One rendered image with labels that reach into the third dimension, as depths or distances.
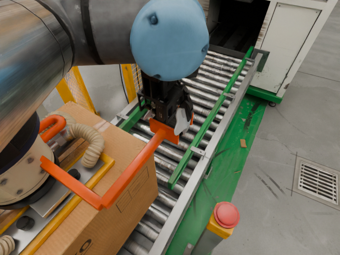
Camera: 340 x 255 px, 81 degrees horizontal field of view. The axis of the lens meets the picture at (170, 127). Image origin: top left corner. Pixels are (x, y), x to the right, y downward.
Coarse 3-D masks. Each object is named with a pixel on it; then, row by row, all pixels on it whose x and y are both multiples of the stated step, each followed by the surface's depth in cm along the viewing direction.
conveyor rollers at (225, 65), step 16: (208, 64) 191; (224, 64) 192; (192, 80) 171; (208, 80) 171; (224, 80) 173; (240, 80) 175; (192, 96) 158; (208, 96) 159; (208, 112) 147; (224, 112) 149; (144, 128) 137; (192, 128) 138; (160, 144) 129; (176, 144) 129; (160, 160) 121; (176, 160) 124; (192, 160) 121; (160, 176) 114; (160, 192) 108; (176, 192) 111; (144, 224) 98; (128, 240) 93
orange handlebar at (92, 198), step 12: (48, 120) 52; (60, 120) 51; (48, 132) 49; (156, 144) 47; (144, 156) 44; (48, 168) 42; (60, 168) 43; (132, 168) 42; (60, 180) 41; (72, 180) 41; (120, 180) 41; (84, 192) 39; (108, 192) 39; (120, 192) 40; (96, 204) 38; (108, 204) 38
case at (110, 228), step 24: (96, 120) 70; (120, 144) 63; (144, 144) 63; (120, 168) 58; (144, 168) 64; (96, 192) 53; (144, 192) 75; (0, 216) 49; (72, 216) 49; (96, 216) 50; (120, 216) 65; (48, 240) 46; (72, 240) 46; (96, 240) 57; (120, 240) 75
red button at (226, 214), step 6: (222, 204) 56; (228, 204) 56; (216, 210) 55; (222, 210) 55; (228, 210) 55; (234, 210) 55; (216, 216) 54; (222, 216) 54; (228, 216) 54; (234, 216) 54; (222, 222) 53; (228, 222) 53; (234, 222) 53; (228, 228) 53
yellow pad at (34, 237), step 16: (80, 160) 57; (112, 160) 58; (80, 176) 54; (96, 176) 54; (32, 208) 48; (64, 208) 49; (16, 224) 44; (32, 224) 46; (48, 224) 47; (16, 240) 44; (32, 240) 44
